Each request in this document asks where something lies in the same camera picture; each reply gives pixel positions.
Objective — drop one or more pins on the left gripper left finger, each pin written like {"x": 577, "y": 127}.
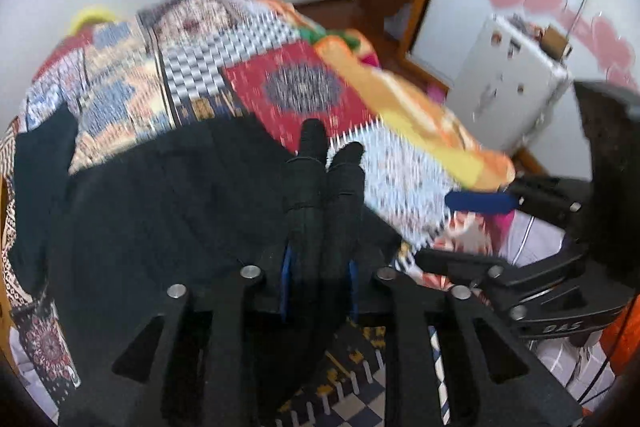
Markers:
{"x": 185, "y": 356}

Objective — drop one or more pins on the patchwork patterned bedspread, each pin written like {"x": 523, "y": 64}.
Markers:
{"x": 181, "y": 61}

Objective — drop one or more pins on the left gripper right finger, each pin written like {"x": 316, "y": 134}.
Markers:
{"x": 450, "y": 360}

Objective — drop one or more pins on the folded dark teal garment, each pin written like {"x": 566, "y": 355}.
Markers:
{"x": 41, "y": 161}

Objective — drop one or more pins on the orange yellow blanket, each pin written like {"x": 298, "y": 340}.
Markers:
{"x": 372, "y": 71}

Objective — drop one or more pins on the white metal box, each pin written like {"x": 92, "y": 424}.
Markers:
{"x": 507, "y": 87}

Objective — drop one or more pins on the dark pants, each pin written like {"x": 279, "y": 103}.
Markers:
{"x": 206, "y": 199}

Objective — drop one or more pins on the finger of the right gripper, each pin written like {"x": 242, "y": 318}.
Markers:
{"x": 470, "y": 201}

